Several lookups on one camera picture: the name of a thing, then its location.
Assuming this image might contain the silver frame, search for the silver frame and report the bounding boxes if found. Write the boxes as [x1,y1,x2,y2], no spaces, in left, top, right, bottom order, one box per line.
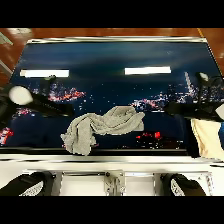
[0,35,224,197]

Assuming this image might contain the cream garment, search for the cream garment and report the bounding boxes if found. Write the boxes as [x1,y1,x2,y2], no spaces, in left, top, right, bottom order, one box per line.
[190,118,224,161]

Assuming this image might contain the grey garment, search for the grey garment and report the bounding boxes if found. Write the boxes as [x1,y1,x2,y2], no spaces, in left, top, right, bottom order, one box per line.
[60,105,146,157]

